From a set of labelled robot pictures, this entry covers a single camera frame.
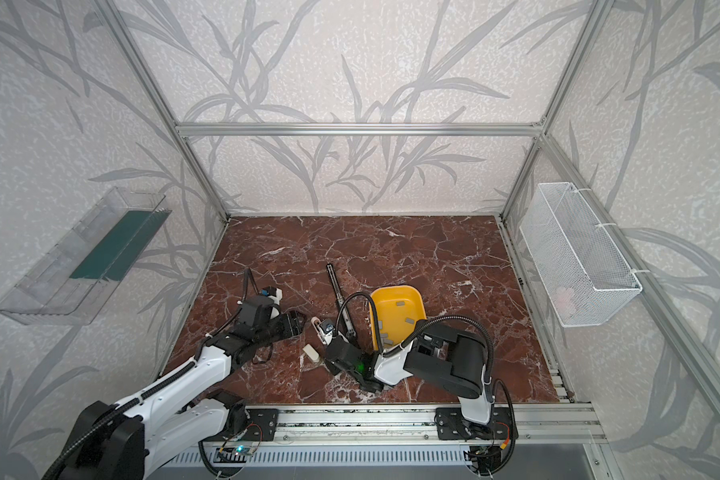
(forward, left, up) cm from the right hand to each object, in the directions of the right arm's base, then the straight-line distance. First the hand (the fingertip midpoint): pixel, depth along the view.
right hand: (328, 335), depth 88 cm
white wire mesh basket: (-1, -58, +34) cm, 68 cm away
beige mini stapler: (-6, +4, +2) cm, 7 cm away
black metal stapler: (+1, -6, +3) cm, 7 cm away
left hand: (+5, +7, +6) cm, 11 cm away
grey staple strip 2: (+5, -25, -2) cm, 26 cm away
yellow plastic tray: (+8, -22, -1) cm, 23 cm away
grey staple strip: (+11, -22, -1) cm, 25 cm away
